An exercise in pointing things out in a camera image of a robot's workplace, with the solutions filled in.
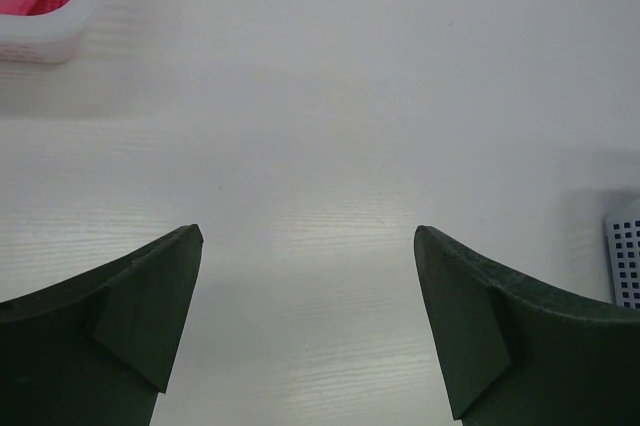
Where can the white plastic towel basket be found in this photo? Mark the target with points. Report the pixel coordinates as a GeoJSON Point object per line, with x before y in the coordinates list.
{"type": "Point", "coordinates": [622, 227]}

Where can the white empty plastic basket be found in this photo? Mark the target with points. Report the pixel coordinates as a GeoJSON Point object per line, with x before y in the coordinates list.
{"type": "Point", "coordinates": [50, 38]}

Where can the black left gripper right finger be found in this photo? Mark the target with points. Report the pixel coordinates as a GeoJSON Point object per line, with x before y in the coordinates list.
{"type": "Point", "coordinates": [514, 350]}

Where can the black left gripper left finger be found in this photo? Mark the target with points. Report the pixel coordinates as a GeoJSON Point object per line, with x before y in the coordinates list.
{"type": "Point", "coordinates": [99, 347]}

